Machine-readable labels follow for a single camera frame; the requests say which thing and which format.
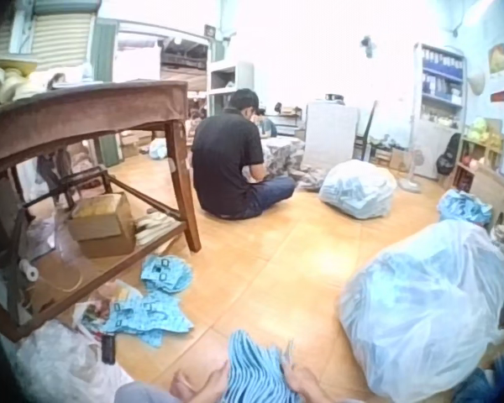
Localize person's left hand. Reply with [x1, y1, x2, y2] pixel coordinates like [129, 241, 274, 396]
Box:
[170, 361, 232, 400]

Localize person's right hand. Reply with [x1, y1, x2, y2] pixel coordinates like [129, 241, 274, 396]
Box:
[278, 356, 335, 403]

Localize stack of blue striped bags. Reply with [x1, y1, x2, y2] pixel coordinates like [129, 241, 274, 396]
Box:
[224, 330, 297, 403]

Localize person's legs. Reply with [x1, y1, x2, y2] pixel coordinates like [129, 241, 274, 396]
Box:
[113, 379, 180, 403]

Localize large pile blue patterned bags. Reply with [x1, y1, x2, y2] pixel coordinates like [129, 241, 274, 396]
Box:
[102, 291, 195, 349]

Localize small pile blue patterned bags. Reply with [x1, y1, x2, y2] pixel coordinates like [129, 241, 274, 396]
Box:
[139, 253, 194, 296]

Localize black phone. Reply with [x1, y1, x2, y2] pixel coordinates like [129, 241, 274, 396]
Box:
[101, 333, 117, 365]

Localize colourful plastic packet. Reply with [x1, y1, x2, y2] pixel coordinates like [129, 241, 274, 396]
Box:
[73, 280, 132, 335]

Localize large clear sack of bags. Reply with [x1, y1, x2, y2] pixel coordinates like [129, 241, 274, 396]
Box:
[338, 217, 504, 403]

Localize white plastic bag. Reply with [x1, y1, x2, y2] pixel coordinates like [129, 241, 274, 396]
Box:
[15, 321, 136, 403]

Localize stack of white cloth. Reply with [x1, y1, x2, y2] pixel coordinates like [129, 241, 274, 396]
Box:
[133, 212, 172, 248]

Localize brown cardboard box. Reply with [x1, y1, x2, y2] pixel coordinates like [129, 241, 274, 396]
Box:
[69, 191, 136, 259]

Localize small clear sack of bags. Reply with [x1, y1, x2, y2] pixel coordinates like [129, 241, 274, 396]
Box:
[318, 158, 398, 221]

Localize heap of patterned grey bags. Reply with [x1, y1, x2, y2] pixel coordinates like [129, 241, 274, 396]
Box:
[261, 135, 307, 178]

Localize white tape roll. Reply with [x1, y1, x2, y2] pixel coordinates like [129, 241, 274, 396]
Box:
[18, 259, 40, 282]

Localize white standing fan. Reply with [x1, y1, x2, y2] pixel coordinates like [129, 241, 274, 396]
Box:
[396, 136, 434, 195]

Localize white tied sack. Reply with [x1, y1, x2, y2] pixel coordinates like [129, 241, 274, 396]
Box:
[148, 138, 168, 161]

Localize open sack of blue bags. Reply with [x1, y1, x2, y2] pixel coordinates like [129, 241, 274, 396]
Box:
[438, 189, 493, 228]

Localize white cabinet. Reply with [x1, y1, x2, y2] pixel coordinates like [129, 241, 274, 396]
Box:
[303, 99, 360, 170]

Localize dark wooden chair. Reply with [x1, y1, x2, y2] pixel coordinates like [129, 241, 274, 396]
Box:
[8, 146, 115, 220]

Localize black backpack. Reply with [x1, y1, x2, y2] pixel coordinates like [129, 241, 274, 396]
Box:
[435, 133, 464, 177]

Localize flat cardboard carton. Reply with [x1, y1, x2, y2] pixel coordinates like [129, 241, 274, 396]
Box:
[469, 165, 504, 226]

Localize white shelf unit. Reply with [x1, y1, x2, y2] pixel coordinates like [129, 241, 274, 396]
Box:
[207, 61, 255, 117]

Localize brown wooden table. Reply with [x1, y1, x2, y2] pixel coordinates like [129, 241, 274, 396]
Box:
[0, 79, 202, 342]

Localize wooden shelf with toys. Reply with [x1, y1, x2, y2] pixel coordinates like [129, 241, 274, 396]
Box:
[450, 118, 504, 195]

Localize green door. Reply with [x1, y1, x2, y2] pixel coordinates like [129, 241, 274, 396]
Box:
[92, 19, 125, 165]

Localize metal shelf with blue binders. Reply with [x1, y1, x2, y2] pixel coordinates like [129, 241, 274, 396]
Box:
[411, 41, 468, 182]

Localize conical hat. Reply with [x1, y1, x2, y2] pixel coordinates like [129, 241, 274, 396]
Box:
[467, 71, 488, 97]

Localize group of cream thread spools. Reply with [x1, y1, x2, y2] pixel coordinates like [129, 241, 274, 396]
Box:
[0, 58, 41, 111]

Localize clear plastic strap loop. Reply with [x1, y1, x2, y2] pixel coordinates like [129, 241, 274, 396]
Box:
[49, 250, 86, 294]

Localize dark broom handle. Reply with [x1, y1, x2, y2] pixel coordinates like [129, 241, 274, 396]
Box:
[362, 99, 380, 164]

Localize wall fan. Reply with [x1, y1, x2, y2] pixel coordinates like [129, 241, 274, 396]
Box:
[360, 34, 377, 59]

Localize wall poster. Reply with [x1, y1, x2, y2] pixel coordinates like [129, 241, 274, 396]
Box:
[488, 43, 504, 80]

